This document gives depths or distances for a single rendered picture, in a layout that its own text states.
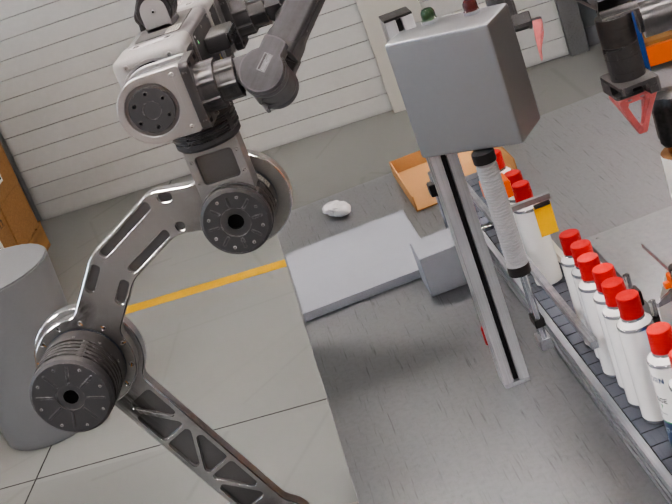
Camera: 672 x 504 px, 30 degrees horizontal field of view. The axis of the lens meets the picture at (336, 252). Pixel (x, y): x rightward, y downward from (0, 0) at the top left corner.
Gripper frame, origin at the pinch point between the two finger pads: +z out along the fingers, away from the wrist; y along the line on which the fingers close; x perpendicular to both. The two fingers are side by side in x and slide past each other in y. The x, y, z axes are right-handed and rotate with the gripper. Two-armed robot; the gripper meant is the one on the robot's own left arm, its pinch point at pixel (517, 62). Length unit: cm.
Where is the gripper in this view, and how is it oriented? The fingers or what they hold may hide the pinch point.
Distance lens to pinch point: 265.0
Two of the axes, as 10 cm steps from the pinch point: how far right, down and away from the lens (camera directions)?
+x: 2.2, 2.4, 9.5
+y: 9.5, -2.7, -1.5
